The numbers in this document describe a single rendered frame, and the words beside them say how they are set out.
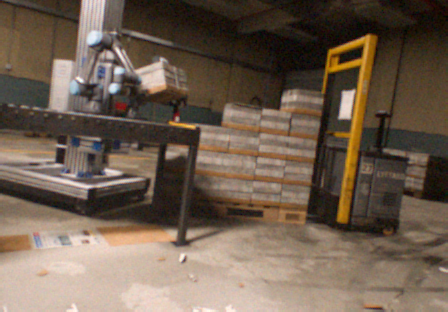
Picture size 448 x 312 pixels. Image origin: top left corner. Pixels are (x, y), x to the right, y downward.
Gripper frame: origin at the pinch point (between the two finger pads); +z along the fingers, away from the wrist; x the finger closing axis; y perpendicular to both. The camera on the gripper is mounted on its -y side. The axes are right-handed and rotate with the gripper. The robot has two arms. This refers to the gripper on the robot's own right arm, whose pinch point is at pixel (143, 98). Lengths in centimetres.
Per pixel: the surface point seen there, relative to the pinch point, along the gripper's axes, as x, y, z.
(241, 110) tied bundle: -55, -18, 70
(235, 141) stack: -43, -45, 70
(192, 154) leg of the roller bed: -45, -55, -23
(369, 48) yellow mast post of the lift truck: -172, 13, 116
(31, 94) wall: 533, 205, 350
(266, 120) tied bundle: -72, -31, 85
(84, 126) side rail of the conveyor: -14, -31, -82
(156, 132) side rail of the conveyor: -36, -39, -46
